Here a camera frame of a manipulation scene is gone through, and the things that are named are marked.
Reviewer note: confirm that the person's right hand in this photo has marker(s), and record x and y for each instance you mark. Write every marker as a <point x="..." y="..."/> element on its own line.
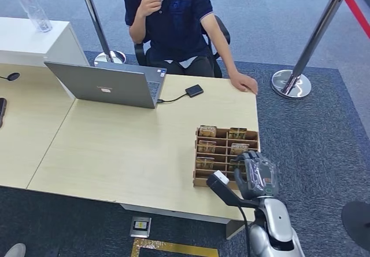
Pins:
<point x="148" y="5"/>

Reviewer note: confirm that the person's left hand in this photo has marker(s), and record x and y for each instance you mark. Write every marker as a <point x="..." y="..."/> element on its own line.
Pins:
<point x="243" y="82"/>

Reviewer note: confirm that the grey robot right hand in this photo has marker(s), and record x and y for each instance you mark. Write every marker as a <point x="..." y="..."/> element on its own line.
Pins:
<point x="260" y="176"/>

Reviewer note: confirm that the gold hotel card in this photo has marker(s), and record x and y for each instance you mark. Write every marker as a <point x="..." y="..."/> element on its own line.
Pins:
<point x="208" y="131"/>
<point x="233" y="165"/>
<point x="205" y="163"/>
<point x="206" y="146"/>
<point x="239" y="148"/>
<point x="237" y="133"/>

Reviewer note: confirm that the person's right forearm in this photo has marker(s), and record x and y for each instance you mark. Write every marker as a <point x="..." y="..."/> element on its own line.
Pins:
<point x="138" y="29"/>

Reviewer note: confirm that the person's left forearm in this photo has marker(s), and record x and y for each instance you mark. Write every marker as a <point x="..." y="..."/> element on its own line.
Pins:
<point x="227" y="54"/>

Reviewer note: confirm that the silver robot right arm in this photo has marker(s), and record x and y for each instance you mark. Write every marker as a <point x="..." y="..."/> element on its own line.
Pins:
<point x="274" y="224"/>

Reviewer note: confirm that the person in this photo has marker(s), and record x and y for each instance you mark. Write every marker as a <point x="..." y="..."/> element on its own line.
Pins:
<point x="179" y="25"/>

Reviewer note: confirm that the wooden card rack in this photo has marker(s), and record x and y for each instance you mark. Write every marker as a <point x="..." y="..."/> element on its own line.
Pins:
<point x="208" y="176"/>

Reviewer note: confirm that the black office chair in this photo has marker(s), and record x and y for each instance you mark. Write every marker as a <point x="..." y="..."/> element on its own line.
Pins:
<point x="140" y="54"/>

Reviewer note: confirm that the black external drive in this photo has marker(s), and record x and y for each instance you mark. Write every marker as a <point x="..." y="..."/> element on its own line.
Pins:
<point x="194" y="90"/>

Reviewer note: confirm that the dark grey carpet mat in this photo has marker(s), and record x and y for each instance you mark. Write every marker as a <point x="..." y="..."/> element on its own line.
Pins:
<point x="312" y="140"/>

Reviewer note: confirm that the grey laptop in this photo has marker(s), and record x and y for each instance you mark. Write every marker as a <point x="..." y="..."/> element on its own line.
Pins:
<point x="101" y="82"/>

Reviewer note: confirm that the black round base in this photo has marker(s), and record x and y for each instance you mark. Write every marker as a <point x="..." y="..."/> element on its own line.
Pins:
<point x="356" y="224"/>

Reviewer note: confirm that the clear plastic water bottle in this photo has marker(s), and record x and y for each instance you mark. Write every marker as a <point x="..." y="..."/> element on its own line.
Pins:
<point x="32" y="8"/>

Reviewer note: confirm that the white cabinet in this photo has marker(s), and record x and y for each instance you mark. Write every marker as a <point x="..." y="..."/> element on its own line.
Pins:
<point x="32" y="36"/>

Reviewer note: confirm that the metal floor socket box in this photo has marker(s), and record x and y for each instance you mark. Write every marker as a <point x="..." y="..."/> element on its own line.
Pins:
<point x="140" y="226"/>

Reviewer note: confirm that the red barrier belt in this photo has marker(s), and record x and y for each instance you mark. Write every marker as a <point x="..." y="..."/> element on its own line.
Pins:
<point x="358" y="11"/>

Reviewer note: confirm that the black oval desk device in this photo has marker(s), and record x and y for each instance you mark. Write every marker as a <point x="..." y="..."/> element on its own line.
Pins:
<point x="13" y="76"/>

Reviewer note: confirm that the dark brown desk object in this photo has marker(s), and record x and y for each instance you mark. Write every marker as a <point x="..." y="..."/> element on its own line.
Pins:
<point x="2" y="111"/>

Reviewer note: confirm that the grey shoe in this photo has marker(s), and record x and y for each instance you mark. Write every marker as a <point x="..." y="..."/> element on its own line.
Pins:
<point x="15" y="250"/>

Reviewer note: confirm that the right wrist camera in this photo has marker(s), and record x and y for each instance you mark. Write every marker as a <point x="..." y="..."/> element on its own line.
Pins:
<point x="224" y="188"/>

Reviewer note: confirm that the chrome stanchion post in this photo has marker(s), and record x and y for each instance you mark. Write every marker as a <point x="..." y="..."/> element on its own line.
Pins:
<point x="315" y="36"/>
<point x="98" y="29"/>

